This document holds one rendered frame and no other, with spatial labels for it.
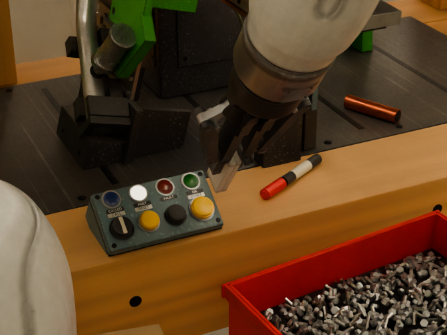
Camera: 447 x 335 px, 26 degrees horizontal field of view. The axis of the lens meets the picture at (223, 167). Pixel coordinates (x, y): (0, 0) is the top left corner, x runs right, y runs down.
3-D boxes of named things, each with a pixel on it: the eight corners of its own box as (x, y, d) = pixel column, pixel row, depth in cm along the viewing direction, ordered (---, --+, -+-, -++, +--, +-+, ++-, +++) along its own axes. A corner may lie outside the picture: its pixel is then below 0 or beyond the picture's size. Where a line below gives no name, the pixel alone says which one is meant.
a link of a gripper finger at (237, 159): (226, 140, 108) (232, 139, 108) (211, 170, 114) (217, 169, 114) (236, 163, 107) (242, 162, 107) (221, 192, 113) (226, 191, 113)
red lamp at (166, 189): (175, 193, 120) (175, 183, 119) (159, 197, 119) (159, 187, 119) (169, 187, 122) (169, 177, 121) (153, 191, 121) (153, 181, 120)
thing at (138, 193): (149, 199, 119) (149, 189, 118) (132, 203, 118) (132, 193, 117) (144, 193, 120) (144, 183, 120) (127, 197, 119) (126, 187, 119)
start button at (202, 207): (216, 217, 120) (218, 213, 119) (194, 222, 119) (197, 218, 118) (207, 196, 121) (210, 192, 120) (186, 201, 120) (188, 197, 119)
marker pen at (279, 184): (312, 161, 137) (313, 151, 136) (322, 165, 136) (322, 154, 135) (259, 198, 127) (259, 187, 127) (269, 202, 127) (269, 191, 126)
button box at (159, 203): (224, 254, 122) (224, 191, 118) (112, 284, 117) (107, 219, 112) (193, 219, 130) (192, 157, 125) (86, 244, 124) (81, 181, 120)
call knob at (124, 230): (135, 235, 116) (136, 231, 115) (114, 240, 115) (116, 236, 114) (128, 217, 117) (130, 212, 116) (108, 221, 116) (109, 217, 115)
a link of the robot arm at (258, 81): (355, 65, 88) (333, 100, 93) (316, -13, 92) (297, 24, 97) (267, 82, 85) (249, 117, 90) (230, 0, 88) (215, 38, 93)
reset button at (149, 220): (161, 228, 117) (163, 224, 116) (142, 232, 116) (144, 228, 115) (154, 211, 118) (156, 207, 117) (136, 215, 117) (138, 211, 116)
